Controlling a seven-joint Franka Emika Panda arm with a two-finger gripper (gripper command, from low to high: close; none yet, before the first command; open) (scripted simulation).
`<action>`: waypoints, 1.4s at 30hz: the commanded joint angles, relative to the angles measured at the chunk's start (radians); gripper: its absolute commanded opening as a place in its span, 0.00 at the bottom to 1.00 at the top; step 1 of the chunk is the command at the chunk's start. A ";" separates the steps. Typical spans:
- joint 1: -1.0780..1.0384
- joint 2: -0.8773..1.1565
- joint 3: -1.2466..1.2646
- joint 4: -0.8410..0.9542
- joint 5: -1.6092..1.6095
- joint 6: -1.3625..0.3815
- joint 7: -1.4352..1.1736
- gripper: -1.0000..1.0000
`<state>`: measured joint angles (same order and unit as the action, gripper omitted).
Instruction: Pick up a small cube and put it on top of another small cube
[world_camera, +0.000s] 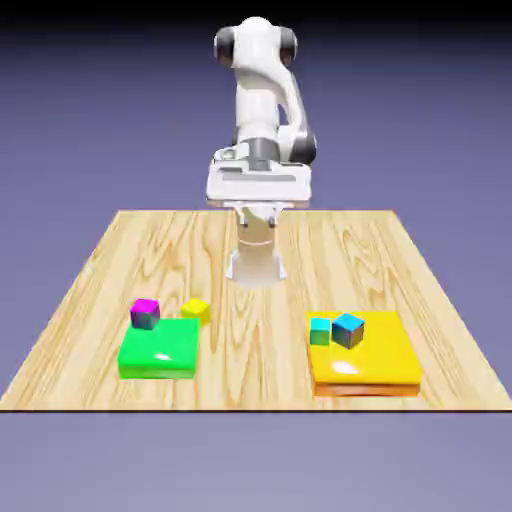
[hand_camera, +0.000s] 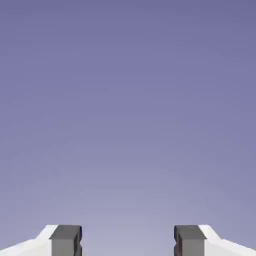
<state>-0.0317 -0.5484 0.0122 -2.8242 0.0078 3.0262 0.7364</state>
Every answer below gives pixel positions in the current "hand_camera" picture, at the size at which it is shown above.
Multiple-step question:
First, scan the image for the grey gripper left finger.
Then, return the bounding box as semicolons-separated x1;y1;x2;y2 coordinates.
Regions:
0;224;83;256

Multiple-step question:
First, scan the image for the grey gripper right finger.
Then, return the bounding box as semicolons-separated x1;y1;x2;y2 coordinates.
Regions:
173;224;256;256

